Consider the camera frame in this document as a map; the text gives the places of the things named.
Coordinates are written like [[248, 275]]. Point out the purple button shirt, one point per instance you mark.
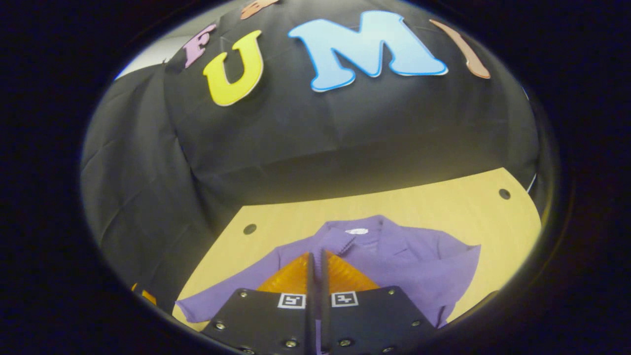
[[409, 256]]

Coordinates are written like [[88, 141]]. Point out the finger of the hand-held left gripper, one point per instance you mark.
[[144, 294]]

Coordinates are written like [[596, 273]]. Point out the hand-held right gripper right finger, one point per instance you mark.
[[369, 320]]

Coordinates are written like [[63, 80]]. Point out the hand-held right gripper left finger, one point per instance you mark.
[[266, 320]]

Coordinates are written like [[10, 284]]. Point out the black backdrop cloth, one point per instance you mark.
[[345, 128]]

